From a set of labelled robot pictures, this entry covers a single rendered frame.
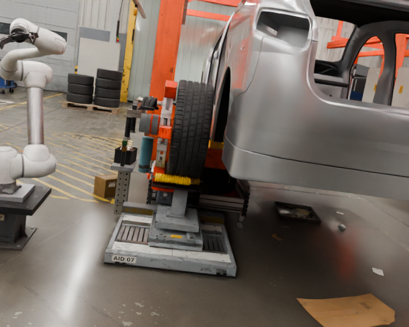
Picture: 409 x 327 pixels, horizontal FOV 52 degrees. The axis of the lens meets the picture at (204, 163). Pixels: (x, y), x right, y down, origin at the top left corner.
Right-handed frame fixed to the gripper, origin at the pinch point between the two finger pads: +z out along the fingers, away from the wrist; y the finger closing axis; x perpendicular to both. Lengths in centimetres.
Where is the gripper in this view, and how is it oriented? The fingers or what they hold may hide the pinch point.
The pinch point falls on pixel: (15, 42)
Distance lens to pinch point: 224.1
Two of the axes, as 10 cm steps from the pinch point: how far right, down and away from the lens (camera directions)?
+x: 1.5, 8.5, 5.1
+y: 9.5, -2.7, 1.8
